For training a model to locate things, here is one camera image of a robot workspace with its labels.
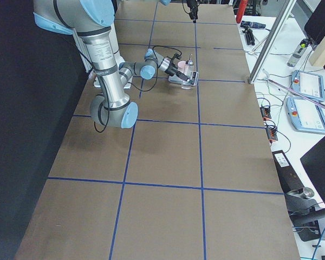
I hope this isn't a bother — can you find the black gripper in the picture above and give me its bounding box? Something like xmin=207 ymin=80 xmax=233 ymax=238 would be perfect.
xmin=165 ymin=61 xmax=190 ymax=83
xmin=186 ymin=0 xmax=199 ymax=23

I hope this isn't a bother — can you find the black box device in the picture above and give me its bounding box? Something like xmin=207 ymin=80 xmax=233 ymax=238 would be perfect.
xmin=271 ymin=149 xmax=315 ymax=212

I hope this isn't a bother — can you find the black folded tripod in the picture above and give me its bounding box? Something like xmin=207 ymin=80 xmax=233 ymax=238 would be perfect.
xmin=243 ymin=26 xmax=255 ymax=46

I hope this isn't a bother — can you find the aluminium frame post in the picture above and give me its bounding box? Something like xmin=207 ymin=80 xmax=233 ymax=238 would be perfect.
xmin=249 ymin=0 xmax=296 ymax=84

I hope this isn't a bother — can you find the near teach pendant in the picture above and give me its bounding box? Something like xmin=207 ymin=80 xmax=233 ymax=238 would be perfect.
xmin=286 ymin=97 xmax=325 ymax=134

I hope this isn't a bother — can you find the thin metal rod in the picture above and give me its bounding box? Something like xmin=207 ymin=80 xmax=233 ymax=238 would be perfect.
xmin=263 ymin=69 xmax=325 ymax=109

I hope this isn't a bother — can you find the red cylinder bottle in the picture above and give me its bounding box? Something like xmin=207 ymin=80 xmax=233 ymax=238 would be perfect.
xmin=236 ymin=0 xmax=248 ymax=24

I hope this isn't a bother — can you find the orange black connector block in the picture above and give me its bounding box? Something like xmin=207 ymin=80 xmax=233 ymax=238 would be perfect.
xmin=260 ymin=106 xmax=271 ymax=121

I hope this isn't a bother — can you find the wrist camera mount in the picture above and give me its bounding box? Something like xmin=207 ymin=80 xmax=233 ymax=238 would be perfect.
xmin=170 ymin=53 xmax=181 ymax=66

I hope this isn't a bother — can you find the far teach pendant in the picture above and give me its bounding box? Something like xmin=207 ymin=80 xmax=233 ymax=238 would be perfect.
xmin=291 ymin=70 xmax=325 ymax=102

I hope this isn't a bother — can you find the pink plastic cup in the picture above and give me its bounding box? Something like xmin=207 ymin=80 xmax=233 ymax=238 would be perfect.
xmin=178 ymin=61 xmax=188 ymax=75

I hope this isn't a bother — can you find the black monitor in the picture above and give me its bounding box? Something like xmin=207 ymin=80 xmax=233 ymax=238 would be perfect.
xmin=300 ymin=136 xmax=325 ymax=202

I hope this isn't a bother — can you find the grey digital kitchen scale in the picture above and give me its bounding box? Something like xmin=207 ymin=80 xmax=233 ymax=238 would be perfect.
xmin=168 ymin=71 xmax=199 ymax=86

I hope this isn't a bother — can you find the glass sauce dispenser bottle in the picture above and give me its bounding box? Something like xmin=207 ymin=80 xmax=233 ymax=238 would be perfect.
xmin=181 ymin=53 xmax=194 ymax=89

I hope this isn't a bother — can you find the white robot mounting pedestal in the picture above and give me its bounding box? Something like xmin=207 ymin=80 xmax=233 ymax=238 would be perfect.
xmin=92 ymin=21 xmax=133 ymax=89

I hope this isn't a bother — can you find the blue folded umbrella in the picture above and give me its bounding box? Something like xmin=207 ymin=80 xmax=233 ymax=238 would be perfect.
xmin=240 ymin=21 xmax=266 ymax=29

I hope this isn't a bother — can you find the teach pendant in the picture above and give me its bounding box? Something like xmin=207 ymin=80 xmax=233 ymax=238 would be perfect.
xmin=291 ymin=70 xmax=325 ymax=102
xmin=286 ymin=97 xmax=325 ymax=134

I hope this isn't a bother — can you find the clear water bottle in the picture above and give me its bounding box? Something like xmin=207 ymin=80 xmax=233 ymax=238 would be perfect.
xmin=287 ymin=38 xmax=310 ymax=67

